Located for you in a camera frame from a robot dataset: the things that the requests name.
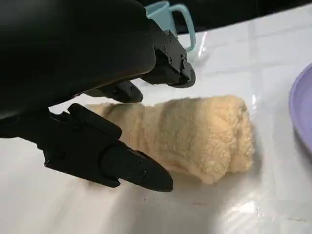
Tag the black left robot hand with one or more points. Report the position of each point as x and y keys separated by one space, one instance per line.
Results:
x=61 y=48

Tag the pale green mug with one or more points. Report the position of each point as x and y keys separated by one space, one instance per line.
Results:
x=163 y=17

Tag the lilac plate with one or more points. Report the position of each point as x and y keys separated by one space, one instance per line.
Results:
x=303 y=102

